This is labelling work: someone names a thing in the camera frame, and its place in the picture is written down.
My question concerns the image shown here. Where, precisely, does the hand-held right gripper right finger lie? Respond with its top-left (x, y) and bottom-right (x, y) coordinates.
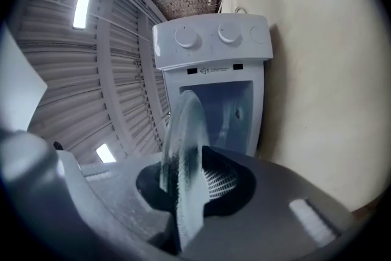
top-left (183, 145), bottom-right (367, 261)

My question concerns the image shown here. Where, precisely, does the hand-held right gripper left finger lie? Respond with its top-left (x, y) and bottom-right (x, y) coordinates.
top-left (57, 151), bottom-right (181, 261)

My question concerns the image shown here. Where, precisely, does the round glass turntable plate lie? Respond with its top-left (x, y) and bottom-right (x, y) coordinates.
top-left (158, 90), bottom-right (211, 254)

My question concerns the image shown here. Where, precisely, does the white microwave oven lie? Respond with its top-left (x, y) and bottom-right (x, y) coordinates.
top-left (152, 12), bottom-right (274, 158)

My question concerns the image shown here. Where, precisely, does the ceiling light panel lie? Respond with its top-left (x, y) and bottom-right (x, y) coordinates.
top-left (95, 143), bottom-right (117, 164)
top-left (72, 0), bottom-right (97, 30)

